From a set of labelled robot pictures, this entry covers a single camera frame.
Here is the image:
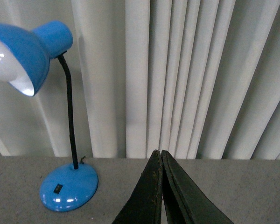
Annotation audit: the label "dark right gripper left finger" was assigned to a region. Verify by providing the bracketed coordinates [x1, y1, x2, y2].
[113, 150, 163, 224]

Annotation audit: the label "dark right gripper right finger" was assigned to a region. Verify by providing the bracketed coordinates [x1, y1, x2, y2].
[161, 150, 233, 224]

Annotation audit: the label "white vertical blinds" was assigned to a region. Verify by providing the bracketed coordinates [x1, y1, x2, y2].
[0, 0, 280, 160]

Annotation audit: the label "blue desk lamp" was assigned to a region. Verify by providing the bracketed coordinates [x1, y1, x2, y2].
[0, 20, 98, 212]

